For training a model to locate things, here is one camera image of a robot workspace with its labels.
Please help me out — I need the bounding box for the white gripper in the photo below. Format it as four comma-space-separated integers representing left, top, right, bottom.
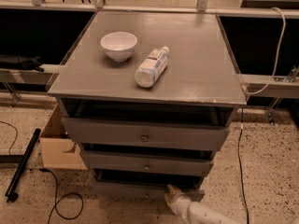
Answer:
164, 184, 192, 218

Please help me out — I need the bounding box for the grey bottom drawer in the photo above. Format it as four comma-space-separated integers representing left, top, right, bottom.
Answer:
92, 169, 205, 201

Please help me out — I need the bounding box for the grey drawer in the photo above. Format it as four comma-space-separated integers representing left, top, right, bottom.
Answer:
81, 151, 214, 176
92, 169, 205, 201
62, 118, 229, 151

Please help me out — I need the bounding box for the grey top drawer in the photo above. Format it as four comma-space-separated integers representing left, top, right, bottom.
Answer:
62, 118, 229, 151

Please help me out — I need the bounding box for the grey middle drawer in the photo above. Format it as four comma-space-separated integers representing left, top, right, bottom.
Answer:
81, 151, 214, 176

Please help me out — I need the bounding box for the grey wooden drawer cabinet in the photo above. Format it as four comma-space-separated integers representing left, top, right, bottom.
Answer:
46, 10, 248, 198

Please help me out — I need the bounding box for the brown cardboard box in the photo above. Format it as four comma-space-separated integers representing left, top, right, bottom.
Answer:
39, 105, 87, 170

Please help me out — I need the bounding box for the white plastic bottle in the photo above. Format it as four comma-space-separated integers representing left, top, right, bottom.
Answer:
135, 47, 169, 88

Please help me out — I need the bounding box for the white ceramic bowl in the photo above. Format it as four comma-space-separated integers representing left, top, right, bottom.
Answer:
100, 32, 137, 62

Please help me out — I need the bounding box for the black metal bar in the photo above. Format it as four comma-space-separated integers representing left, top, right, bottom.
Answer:
5, 129, 41, 203

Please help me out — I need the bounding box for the black floor cable right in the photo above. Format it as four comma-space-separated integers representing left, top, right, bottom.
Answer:
236, 107, 250, 224

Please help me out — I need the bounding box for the black floor cable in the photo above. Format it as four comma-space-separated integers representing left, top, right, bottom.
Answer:
236, 107, 250, 224
0, 120, 85, 224

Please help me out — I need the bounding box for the black floor cable left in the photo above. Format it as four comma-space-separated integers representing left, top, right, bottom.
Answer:
0, 120, 85, 224

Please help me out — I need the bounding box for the metal rail frame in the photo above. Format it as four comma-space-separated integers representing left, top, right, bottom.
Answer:
0, 0, 299, 126

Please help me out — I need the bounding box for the black cloth on rail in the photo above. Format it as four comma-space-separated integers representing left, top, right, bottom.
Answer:
0, 55, 44, 72

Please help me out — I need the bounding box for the white hanging cable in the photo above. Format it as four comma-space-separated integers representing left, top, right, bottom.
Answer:
241, 7, 287, 97

